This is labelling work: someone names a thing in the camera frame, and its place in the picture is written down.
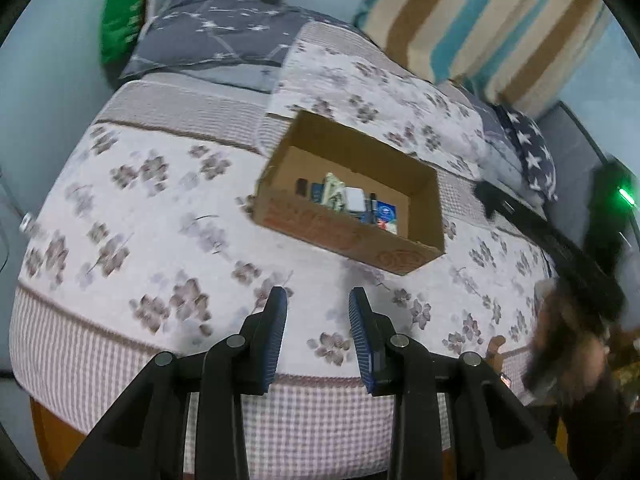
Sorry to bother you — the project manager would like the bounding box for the floral bedspread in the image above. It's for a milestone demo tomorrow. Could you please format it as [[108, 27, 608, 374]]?
[[10, 81, 548, 479]]

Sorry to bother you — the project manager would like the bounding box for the grey constellation pillow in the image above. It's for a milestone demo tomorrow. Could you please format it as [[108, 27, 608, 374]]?
[[120, 0, 352, 93]]

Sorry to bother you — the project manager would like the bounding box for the white square charger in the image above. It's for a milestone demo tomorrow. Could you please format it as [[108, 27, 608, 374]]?
[[344, 186, 367, 214]]

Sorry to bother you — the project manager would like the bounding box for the green shopping bag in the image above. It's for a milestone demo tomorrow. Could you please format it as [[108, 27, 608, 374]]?
[[100, 0, 145, 67]]

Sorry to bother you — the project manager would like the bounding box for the smartphone with lit screen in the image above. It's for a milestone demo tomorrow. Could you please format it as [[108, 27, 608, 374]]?
[[500, 373, 512, 388]]

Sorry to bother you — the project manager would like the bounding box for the folded floral quilt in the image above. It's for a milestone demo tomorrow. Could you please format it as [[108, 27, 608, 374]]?
[[268, 22, 488, 180]]

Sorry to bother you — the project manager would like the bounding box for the grey padded headboard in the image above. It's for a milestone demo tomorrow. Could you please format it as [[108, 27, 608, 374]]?
[[538, 101, 606, 226]]

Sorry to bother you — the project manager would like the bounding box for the folded grey blanket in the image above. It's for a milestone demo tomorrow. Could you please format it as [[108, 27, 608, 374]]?
[[470, 96, 544, 208]]

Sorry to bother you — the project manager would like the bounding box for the navy star pillow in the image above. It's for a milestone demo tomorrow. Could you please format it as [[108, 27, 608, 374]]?
[[494, 104, 558, 202]]

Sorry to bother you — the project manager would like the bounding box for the white plug with cable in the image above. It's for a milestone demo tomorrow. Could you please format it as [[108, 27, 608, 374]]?
[[0, 174, 37, 273]]

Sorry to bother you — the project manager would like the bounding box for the green packet on bed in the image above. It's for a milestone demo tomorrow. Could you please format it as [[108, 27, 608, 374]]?
[[321, 172, 346, 212]]

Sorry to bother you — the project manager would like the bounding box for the right striped cushion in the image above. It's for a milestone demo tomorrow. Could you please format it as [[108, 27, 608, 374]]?
[[355, 0, 611, 117]]

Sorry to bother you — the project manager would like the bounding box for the blue card box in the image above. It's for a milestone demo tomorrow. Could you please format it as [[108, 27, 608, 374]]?
[[375, 200, 398, 234]]

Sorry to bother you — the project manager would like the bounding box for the brown cardboard box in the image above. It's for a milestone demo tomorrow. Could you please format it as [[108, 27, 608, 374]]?
[[253, 112, 445, 275]]

